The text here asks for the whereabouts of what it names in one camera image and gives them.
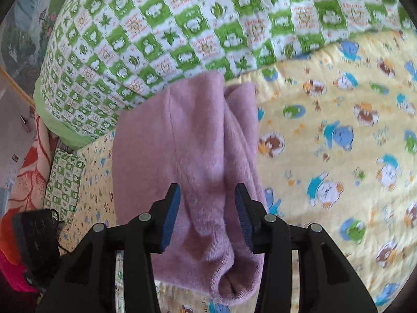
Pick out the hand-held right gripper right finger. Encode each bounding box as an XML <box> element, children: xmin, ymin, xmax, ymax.
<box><xmin>235</xmin><ymin>183</ymin><xmax>378</xmax><ymax>313</ymax></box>

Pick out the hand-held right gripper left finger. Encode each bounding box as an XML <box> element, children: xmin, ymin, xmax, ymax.
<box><xmin>34</xmin><ymin>183</ymin><xmax>181</xmax><ymax>313</ymax></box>

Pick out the purple knitted sweater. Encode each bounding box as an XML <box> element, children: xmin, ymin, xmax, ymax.
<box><xmin>111</xmin><ymin>70</ymin><xmax>269</xmax><ymax>307</ymax></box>

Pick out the red cloth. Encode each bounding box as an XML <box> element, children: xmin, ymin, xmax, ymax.
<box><xmin>0</xmin><ymin>225</ymin><xmax>40</xmax><ymax>294</ymax></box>

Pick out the small green checked pillow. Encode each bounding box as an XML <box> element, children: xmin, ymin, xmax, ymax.
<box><xmin>44</xmin><ymin>148</ymin><xmax>86</xmax><ymax>225</ymax></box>

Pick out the red floral blanket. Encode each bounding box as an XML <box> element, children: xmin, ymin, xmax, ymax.
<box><xmin>0</xmin><ymin>114</ymin><xmax>59</xmax><ymax>222</ymax></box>

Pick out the yellow cartoon bear bedsheet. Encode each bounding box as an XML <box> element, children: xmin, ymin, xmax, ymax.
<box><xmin>59</xmin><ymin>29</ymin><xmax>417</xmax><ymax>313</ymax></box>

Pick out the green checked quilt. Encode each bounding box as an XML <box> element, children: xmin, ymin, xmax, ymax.
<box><xmin>33</xmin><ymin>0</ymin><xmax>417</xmax><ymax>149</ymax></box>

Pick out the black cable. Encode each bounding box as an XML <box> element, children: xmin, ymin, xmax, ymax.
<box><xmin>49</xmin><ymin>209</ymin><xmax>74</xmax><ymax>255</ymax></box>

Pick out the light wooden rail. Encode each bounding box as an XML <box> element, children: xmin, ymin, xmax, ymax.
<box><xmin>0</xmin><ymin>65</ymin><xmax>36</xmax><ymax>108</ymax></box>

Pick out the landscape wall poster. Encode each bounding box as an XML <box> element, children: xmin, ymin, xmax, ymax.
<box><xmin>0</xmin><ymin>0</ymin><xmax>62</xmax><ymax>82</ymax></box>

